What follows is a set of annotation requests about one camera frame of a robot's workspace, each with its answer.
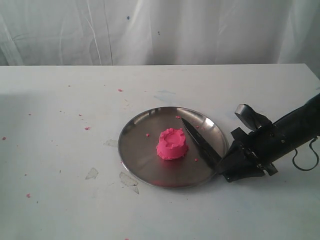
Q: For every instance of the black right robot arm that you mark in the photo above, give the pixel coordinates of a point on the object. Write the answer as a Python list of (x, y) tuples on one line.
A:
[(294, 129)]

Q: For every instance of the black knife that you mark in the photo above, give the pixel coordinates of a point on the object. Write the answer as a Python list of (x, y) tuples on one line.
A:
[(209, 154)]

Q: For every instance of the pink clay lump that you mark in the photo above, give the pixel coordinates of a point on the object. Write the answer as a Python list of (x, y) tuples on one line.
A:
[(172, 144)]

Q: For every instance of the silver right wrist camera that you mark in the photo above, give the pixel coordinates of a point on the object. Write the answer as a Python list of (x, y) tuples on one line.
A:
[(250, 118)]

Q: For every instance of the round steel plate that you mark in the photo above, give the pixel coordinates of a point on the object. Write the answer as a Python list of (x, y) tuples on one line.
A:
[(140, 136)]

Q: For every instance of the white backdrop curtain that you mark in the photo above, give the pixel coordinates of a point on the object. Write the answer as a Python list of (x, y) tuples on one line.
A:
[(159, 32)]

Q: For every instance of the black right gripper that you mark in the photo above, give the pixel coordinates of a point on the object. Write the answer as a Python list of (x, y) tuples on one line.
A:
[(247, 156)]

